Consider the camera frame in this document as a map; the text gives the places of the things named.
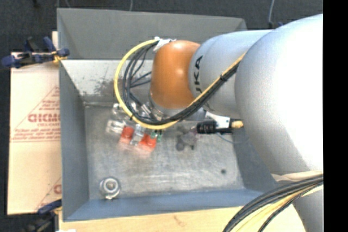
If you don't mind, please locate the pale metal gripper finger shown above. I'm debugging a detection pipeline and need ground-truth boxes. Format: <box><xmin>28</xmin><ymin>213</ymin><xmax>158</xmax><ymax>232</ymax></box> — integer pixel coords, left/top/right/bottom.
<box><xmin>111</xmin><ymin>102</ymin><xmax>128</xmax><ymax>120</ymax></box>
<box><xmin>105</xmin><ymin>118</ymin><xmax>126</xmax><ymax>136</ymax></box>

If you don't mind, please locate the brown cardboard board red print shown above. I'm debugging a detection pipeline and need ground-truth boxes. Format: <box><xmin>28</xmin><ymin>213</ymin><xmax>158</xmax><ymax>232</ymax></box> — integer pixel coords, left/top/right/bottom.
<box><xmin>7</xmin><ymin>30</ymin><xmax>63</xmax><ymax>216</ymax></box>

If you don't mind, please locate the black cylinder on white bracket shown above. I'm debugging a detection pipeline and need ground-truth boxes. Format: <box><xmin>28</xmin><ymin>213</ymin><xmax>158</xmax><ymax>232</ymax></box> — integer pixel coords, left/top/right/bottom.
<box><xmin>195</xmin><ymin>112</ymin><xmax>244</xmax><ymax>135</ymax></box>

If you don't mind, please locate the red and white block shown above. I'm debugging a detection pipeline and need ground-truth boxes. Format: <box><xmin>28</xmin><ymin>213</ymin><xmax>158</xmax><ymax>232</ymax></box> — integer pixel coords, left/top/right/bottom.
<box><xmin>118</xmin><ymin>125</ymin><xmax>159</xmax><ymax>156</ymax></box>

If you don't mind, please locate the grey metal bin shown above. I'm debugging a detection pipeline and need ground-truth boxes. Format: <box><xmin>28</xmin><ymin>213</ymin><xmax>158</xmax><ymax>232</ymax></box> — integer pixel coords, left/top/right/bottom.
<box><xmin>56</xmin><ymin>8</ymin><xmax>277</xmax><ymax>222</ymax></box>

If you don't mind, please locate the dark grey small toy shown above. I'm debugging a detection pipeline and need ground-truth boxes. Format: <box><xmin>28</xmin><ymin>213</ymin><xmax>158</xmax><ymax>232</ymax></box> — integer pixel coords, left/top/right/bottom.
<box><xmin>175</xmin><ymin>127</ymin><xmax>198</xmax><ymax>152</ymax></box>

